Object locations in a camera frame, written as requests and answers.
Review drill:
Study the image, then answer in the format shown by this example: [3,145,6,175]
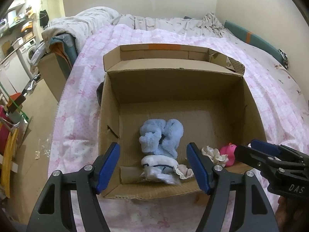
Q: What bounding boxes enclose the yellow wooden rack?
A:
[0,106,20,199]

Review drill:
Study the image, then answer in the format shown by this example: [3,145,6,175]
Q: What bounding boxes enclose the white floral duvet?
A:
[41,6,226,53]

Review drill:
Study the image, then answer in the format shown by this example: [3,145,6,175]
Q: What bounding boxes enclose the white washing machine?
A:
[16,37,37,78]

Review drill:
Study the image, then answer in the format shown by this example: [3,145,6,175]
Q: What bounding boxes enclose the pink rubber duck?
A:
[219,143,237,167]

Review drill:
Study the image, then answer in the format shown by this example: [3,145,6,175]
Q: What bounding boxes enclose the white cloth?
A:
[140,155,181,185]

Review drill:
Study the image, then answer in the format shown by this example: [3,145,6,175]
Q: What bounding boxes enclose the teal bed bumper cushion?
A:
[224,20,289,70]

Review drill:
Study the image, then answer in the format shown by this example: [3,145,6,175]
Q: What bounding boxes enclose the light blue fuzzy socks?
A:
[139,119,184,159]

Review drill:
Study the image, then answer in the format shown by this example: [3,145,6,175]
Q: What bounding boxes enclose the pink bow-print quilt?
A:
[48,24,308,231]

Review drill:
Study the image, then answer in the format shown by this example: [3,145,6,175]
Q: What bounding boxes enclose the dark grey garment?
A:
[96,82,104,106]

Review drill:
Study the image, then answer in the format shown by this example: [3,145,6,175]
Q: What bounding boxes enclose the brown cardboard box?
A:
[99,43,266,200]

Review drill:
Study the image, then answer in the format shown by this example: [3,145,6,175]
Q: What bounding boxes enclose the cardboard box beside bed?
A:
[37,53,66,102]

